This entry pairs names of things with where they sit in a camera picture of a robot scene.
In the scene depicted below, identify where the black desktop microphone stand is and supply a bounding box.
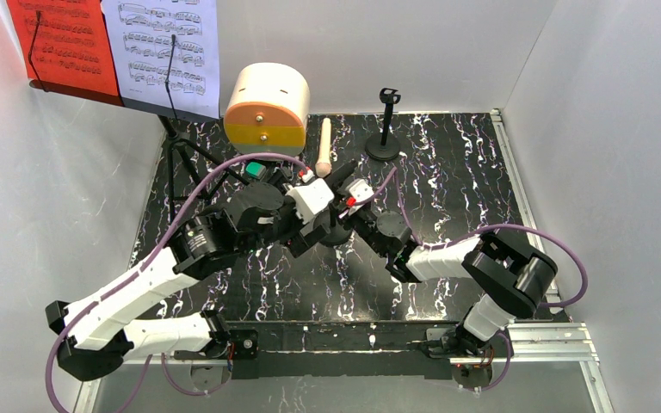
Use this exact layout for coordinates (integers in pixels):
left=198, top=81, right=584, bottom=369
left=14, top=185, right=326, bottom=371
left=313, top=209, right=352, bottom=247

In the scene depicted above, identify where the black handheld microphone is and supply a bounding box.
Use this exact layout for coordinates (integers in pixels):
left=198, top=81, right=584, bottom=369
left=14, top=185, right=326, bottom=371
left=324, top=159, right=358, bottom=193

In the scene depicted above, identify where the pink microphone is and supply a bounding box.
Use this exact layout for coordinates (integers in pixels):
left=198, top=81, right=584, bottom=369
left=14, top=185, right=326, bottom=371
left=315, top=117, right=332, bottom=178

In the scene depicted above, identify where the black tripod music stand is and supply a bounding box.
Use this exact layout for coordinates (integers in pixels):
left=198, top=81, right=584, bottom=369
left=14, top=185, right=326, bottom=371
left=27, top=79, right=252, bottom=250

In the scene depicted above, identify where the white sheet music page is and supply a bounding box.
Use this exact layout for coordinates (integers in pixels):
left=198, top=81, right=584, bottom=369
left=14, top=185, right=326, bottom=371
left=101, top=0, right=220, bottom=121

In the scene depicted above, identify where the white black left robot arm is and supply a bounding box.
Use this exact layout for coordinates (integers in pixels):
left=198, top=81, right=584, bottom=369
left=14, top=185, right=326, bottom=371
left=46, top=179, right=334, bottom=381

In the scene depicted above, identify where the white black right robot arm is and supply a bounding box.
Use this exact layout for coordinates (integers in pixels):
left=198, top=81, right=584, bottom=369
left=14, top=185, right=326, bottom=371
left=340, top=208, right=558, bottom=358

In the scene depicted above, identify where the green and grey eraser block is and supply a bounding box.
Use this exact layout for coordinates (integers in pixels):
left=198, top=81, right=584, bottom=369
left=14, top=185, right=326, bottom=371
left=244, top=162, right=267, bottom=180

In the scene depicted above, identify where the round three-colour drawer cabinet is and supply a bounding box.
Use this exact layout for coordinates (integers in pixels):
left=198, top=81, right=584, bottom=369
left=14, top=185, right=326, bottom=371
left=223, top=62, right=310, bottom=157

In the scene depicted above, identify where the red sheet music page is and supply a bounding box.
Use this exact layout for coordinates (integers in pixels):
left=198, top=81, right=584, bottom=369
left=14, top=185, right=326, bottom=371
left=6, top=0, right=123, bottom=107

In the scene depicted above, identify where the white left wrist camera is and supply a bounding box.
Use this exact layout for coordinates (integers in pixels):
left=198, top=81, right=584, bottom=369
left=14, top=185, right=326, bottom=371
left=287, top=179, right=335, bottom=225

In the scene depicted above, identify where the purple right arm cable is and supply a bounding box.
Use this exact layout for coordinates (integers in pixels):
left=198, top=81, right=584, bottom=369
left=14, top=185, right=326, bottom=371
left=355, top=165, right=590, bottom=392

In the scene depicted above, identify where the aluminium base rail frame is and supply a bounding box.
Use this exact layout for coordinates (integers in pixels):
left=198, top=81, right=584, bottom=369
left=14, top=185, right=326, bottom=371
left=73, top=109, right=615, bottom=413

